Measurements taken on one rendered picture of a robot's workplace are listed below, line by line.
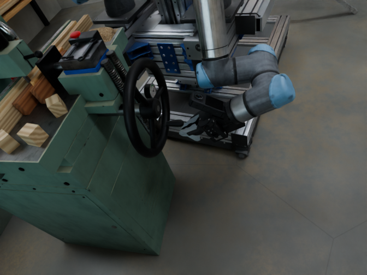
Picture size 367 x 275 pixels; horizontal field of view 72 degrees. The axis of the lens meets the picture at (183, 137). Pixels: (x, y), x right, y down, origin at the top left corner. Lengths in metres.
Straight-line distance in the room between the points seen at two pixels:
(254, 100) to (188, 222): 0.91
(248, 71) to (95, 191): 0.57
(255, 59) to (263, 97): 0.12
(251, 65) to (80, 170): 0.55
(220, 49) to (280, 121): 1.11
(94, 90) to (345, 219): 1.22
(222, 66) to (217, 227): 0.90
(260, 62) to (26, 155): 0.62
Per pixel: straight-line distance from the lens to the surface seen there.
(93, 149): 0.81
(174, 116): 1.55
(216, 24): 0.69
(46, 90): 0.83
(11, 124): 0.82
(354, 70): 2.18
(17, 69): 0.81
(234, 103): 0.69
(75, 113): 0.75
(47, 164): 0.68
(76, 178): 0.76
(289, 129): 1.70
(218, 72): 0.71
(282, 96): 0.64
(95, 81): 0.71
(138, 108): 0.75
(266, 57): 0.72
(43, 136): 0.69
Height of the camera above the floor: 1.29
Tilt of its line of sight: 48 degrees down
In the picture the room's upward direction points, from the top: 20 degrees counter-clockwise
